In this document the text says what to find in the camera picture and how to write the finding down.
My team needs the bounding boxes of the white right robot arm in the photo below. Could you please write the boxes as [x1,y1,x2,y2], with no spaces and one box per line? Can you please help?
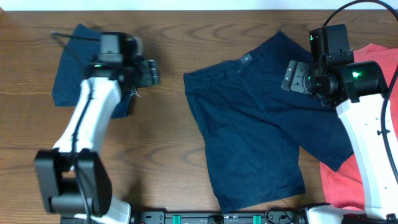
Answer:
[282,60,397,223]

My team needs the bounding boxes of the navy blue shorts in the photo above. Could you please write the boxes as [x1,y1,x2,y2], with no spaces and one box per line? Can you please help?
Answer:
[183,32,353,213]

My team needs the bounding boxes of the folded navy shorts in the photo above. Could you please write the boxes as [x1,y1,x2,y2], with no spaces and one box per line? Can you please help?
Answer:
[51,23,139,119]

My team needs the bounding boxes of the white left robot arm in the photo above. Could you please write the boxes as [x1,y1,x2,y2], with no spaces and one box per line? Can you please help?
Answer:
[34,60,160,223]

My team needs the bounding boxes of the red t-shirt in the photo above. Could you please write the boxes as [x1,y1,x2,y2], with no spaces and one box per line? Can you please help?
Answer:
[320,44,398,210]

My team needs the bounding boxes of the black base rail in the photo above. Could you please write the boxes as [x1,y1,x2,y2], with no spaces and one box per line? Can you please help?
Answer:
[60,203,312,224]

